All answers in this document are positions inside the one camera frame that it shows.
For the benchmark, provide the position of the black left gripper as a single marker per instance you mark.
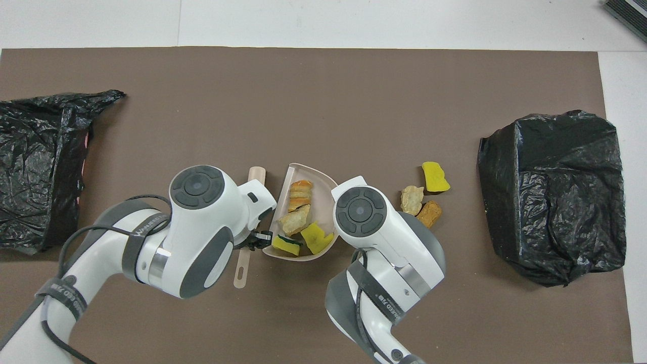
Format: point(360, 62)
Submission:
point(251, 243)

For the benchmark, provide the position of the yellow sponge green backing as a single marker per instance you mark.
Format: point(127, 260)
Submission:
point(283, 244)

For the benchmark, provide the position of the pale dumpling toy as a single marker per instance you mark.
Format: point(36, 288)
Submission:
point(294, 220)
point(412, 200)

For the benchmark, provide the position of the beige brush black bristles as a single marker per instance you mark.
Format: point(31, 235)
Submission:
point(241, 270)

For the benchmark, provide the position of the yellow sponge piece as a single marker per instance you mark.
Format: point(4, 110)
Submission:
point(434, 177)
point(316, 237)

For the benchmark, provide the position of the orange croissant toy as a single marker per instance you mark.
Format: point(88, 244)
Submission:
point(300, 194)

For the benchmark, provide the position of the beige plastic dustpan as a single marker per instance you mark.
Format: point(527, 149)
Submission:
point(323, 187)

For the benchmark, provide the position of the brown bread roll toy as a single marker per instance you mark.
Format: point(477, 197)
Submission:
point(428, 214)

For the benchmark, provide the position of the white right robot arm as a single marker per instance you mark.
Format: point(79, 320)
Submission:
point(384, 237)

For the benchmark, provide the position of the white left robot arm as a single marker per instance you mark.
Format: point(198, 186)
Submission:
point(202, 242)

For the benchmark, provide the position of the black bag bin pink rim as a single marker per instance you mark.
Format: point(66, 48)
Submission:
point(35, 167)

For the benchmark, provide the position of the black trash bag bin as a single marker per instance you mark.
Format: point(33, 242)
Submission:
point(556, 202)

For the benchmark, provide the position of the brown table mat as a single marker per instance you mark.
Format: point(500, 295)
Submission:
point(323, 101)

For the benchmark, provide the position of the grey ribbed object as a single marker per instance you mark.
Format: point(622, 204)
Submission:
point(629, 15)

